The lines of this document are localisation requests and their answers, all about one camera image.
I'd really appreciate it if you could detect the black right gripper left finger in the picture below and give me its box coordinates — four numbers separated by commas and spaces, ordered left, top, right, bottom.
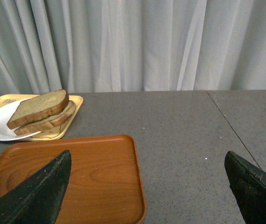
0, 150, 72, 224

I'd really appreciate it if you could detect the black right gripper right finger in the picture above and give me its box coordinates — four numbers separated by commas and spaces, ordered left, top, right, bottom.
224, 151, 266, 224

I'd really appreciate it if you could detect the white plate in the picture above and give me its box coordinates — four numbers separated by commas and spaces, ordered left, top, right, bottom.
0, 99, 41, 141

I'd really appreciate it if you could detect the brown bread slice top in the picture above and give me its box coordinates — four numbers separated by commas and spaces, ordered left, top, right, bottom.
7, 89, 69, 129

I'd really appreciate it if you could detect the brown wooden tray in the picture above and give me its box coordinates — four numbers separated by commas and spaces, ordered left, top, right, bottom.
0, 135, 146, 224

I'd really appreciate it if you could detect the yellow bear tray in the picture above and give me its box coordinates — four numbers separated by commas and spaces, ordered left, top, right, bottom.
0, 94, 83, 141

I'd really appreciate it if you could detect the bottom bread slice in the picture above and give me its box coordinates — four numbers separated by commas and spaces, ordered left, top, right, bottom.
14, 100, 76, 136

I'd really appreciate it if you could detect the grey curtain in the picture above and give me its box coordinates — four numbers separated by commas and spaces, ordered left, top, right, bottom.
0, 0, 266, 94

